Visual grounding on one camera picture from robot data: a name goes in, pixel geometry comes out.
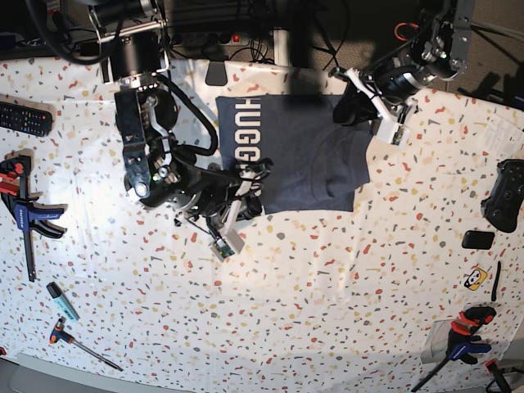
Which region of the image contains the dark grey table clip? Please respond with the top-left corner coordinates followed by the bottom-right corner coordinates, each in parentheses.
top-left (205, 61), bottom-right (228, 87)

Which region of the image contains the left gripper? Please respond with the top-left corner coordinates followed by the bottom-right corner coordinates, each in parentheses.
top-left (329, 67), bottom-right (418, 146)

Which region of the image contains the blue grey T-shirt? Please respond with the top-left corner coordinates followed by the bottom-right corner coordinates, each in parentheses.
top-left (215, 94), bottom-right (373, 214)

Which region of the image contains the black TV remote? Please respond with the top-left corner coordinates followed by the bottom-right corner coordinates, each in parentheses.
top-left (1, 102), bottom-right (52, 137)

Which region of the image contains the small black case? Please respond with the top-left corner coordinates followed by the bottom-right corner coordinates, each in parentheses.
top-left (462, 230), bottom-right (495, 250)

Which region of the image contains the black game controller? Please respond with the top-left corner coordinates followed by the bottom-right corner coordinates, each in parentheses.
top-left (481, 159), bottom-right (523, 233)

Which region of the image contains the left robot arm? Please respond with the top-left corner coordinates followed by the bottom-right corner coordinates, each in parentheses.
top-left (329, 1), bottom-right (476, 147)

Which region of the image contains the white power strip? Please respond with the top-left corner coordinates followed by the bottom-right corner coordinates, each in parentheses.
top-left (174, 32), bottom-right (251, 47)

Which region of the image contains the red black bar clamp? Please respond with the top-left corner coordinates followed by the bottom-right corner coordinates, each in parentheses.
top-left (411, 306), bottom-right (496, 392)

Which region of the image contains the teal highlighter pen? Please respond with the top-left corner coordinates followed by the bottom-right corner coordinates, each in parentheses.
top-left (46, 282), bottom-right (79, 322)

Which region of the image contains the orange T-handle hex key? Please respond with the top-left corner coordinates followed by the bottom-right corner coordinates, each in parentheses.
top-left (49, 317), bottom-right (124, 372)

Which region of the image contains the white table leg post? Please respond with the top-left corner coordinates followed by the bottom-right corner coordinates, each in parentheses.
top-left (273, 29), bottom-right (291, 67)

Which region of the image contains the patterned terrazzo table cloth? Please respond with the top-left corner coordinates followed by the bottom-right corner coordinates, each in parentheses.
top-left (1, 58), bottom-right (523, 392)

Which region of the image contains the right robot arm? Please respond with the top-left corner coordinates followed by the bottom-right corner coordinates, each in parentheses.
top-left (88, 1), bottom-right (272, 260)

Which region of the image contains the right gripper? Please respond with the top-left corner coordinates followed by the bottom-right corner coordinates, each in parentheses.
top-left (175, 157), bottom-right (274, 262)

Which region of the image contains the yellow face sticker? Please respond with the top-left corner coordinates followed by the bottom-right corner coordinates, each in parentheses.
top-left (463, 268), bottom-right (488, 291)

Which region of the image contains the blue black bar clamp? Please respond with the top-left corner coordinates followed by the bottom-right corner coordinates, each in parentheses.
top-left (1, 155), bottom-right (66, 282)

